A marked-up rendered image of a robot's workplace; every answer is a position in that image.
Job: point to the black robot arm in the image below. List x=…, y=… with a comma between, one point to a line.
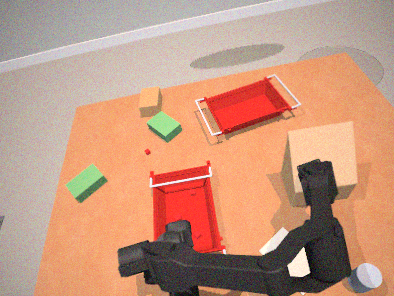
x=171, y=263

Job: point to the light green rectangular block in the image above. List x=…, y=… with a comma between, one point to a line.
x=164, y=126
x=86, y=183

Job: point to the grey cylinder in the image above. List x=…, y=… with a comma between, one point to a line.
x=365, y=278

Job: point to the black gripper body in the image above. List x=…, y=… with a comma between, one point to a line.
x=180, y=226

